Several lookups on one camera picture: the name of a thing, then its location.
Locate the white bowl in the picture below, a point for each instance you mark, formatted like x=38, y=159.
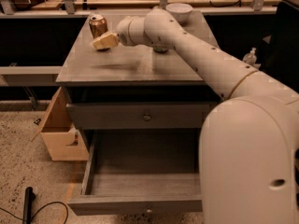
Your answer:
x=180, y=11

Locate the cardboard box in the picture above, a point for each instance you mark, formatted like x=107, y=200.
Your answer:
x=63, y=141

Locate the green soda can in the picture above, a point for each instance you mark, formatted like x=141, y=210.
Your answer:
x=160, y=49

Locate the black office chair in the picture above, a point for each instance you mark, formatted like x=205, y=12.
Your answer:
x=282, y=54

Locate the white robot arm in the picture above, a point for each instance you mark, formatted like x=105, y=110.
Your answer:
x=248, y=142

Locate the hand sanitizer bottle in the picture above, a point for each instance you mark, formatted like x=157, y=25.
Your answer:
x=250, y=58

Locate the grey drawer cabinet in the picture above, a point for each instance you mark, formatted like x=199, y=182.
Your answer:
x=128, y=75

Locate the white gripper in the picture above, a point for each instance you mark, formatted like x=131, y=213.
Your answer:
x=123, y=32

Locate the orange soda can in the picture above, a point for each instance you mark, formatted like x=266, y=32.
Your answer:
x=98, y=25

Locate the closed grey top drawer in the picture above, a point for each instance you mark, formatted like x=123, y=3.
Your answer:
x=138, y=115

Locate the black cylinder on floor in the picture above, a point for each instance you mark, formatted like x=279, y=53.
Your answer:
x=27, y=206

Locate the open grey middle drawer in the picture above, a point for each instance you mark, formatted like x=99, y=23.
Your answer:
x=140, y=172

